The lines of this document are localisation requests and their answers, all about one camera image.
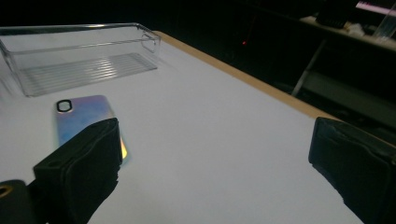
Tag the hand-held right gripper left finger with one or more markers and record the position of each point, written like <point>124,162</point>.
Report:
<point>84,168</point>

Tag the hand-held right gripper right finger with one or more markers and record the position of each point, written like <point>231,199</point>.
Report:
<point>358,161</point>

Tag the iridescent phone case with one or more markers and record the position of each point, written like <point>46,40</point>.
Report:
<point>84,115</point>

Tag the clear plastic tray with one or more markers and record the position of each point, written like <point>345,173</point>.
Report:
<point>77,59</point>

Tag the metal shelf rack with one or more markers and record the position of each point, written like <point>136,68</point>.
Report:
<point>348,62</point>

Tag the clear acrylic stand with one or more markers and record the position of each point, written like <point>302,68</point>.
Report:
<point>386,26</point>

